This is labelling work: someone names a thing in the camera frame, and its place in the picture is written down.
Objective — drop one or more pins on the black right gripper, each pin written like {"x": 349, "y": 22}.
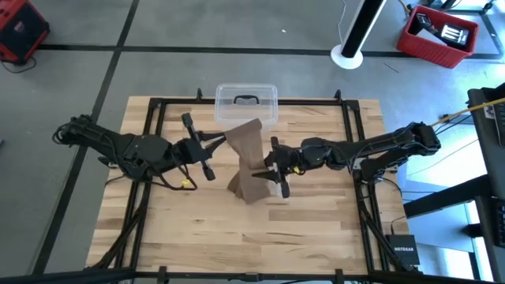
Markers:
{"x": 290, "y": 159}

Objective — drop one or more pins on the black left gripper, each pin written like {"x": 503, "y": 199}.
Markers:
{"x": 189, "y": 152}

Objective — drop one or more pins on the brown elastic bandage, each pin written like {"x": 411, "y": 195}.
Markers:
{"x": 250, "y": 158}

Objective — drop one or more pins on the clear plastic bag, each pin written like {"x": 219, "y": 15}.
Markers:
{"x": 278, "y": 189}

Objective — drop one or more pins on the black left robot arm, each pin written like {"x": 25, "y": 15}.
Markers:
{"x": 118, "y": 146}

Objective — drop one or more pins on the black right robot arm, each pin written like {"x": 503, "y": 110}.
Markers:
{"x": 375, "y": 148}

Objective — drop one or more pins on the clear plastic storage box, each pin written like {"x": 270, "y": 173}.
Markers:
{"x": 244, "y": 110}

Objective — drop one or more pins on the black white pillar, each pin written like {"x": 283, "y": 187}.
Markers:
{"x": 361, "y": 27}

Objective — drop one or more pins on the black desk leg beam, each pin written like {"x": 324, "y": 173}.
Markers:
{"x": 442, "y": 199}

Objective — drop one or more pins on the black aluminium crossbar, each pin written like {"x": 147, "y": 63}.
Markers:
{"x": 79, "y": 276}

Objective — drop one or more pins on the red plastic crate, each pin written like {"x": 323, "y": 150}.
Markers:
{"x": 426, "y": 49}

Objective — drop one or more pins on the black device in crate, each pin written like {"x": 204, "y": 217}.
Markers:
{"x": 424, "y": 21}

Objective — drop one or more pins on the black desk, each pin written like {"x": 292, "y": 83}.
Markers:
{"x": 485, "y": 138}

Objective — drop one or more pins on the red black equipment case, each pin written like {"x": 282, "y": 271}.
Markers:
{"x": 19, "y": 31}

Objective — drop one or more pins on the black metal table frame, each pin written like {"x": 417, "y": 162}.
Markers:
{"x": 177, "y": 102}

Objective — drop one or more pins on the black Netgear switch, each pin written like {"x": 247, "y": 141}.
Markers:
{"x": 403, "y": 250}

